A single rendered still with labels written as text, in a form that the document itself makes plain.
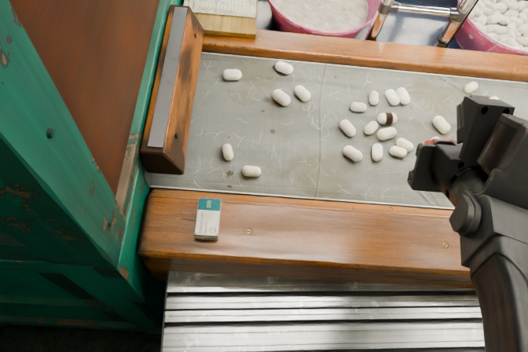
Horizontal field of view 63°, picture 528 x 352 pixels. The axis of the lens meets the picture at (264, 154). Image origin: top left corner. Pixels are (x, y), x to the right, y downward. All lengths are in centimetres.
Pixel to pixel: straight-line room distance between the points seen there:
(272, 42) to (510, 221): 58
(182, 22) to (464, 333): 70
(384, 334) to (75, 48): 62
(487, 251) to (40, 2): 42
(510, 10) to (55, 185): 105
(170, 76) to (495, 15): 77
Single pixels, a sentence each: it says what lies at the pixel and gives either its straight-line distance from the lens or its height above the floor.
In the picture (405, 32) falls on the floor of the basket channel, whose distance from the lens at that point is 112.
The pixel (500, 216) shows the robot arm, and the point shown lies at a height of 105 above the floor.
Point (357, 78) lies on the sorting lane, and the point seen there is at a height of 74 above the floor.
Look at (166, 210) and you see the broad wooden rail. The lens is 69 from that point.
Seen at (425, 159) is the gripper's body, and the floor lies 93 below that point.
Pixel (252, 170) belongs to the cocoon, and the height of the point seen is 76.
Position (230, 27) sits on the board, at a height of 78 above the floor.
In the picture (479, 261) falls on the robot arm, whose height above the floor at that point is 103.
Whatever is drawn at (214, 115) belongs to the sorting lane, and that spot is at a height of 74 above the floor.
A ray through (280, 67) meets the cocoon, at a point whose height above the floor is 76.
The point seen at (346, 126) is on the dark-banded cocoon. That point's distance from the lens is 79.
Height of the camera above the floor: 140
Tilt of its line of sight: 61 degrees down
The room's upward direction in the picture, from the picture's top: 11 degrees clockwise
